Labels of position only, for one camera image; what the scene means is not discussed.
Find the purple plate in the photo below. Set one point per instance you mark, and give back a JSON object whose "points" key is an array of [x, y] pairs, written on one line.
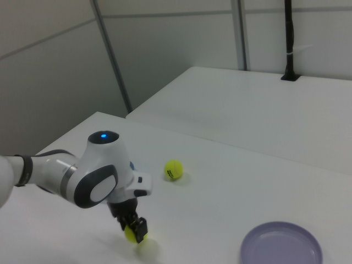
{"points": [[277, 244]]}

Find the grey partition post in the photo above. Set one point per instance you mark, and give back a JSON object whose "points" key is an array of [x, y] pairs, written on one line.
{"points": [[110, 52], [242, 33]]}

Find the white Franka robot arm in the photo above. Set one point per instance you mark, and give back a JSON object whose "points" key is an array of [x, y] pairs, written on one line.
{"points": [[110, 154]]}

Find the blue plate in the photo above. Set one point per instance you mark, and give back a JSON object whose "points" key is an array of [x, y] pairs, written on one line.
{"points": [[132, 166]]}

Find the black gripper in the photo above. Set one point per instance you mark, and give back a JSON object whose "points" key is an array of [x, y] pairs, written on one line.
{"points": [[125, 210]]}

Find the black pole with base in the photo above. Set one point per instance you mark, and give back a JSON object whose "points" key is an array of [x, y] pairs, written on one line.
{"points": [[289, 41]]}

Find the yellow tennis ball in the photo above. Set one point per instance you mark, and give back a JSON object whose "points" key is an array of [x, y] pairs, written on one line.
{"points": [[129, 235], [173, 170]]}

